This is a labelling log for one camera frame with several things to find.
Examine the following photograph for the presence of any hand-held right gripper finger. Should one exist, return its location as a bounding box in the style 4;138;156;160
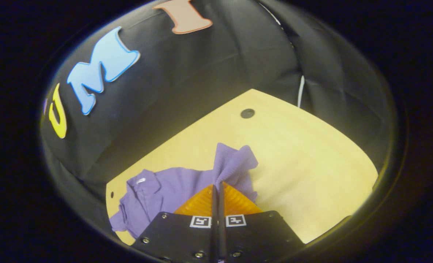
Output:
219;182;306;263
130;184;219;263

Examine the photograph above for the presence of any purple button shirt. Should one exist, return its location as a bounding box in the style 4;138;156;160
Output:
109;142;259;240

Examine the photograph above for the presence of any black backdrop cloth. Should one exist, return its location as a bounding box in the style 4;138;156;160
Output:
39;0;392;190

